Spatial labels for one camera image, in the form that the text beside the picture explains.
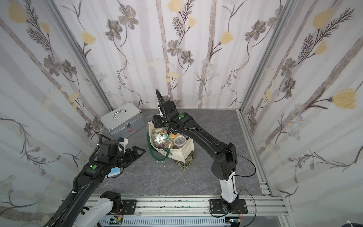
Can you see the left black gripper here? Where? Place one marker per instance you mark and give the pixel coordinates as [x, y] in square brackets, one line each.
[126, 156]

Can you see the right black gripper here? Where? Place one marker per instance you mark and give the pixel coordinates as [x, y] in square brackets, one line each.
[160, 121]

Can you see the orange sunflower seed cup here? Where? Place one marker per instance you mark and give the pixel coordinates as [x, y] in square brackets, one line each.
[172, 137]

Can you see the cream canvas tote bag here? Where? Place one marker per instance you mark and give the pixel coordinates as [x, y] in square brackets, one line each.
[183, 157]

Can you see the large strawberry label jar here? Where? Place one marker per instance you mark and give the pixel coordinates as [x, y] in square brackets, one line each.
[160, 138]

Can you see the clear lid green seed cup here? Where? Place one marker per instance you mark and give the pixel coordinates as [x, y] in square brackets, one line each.
[180, 141]

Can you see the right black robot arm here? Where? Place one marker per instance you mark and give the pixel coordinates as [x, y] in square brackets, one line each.
[224, 155]

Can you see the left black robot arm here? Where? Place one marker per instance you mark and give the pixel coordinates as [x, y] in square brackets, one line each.
[111, 154]

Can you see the silver first aid case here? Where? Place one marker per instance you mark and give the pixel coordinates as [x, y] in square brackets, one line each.
[123, 121]

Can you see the blue face mask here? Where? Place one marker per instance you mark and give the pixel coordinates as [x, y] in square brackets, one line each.
[115, 172]

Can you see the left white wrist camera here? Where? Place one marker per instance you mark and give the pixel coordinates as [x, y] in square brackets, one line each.
[123, 142]

